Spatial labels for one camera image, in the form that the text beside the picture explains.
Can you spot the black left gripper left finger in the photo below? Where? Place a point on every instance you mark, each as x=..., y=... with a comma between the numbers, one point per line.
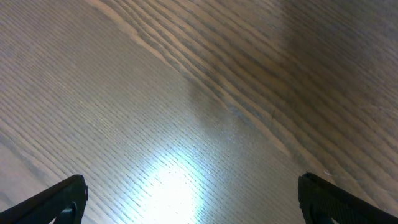
x=63, y=202

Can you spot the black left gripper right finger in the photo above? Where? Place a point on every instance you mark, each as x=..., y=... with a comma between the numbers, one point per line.
x=322, y=202

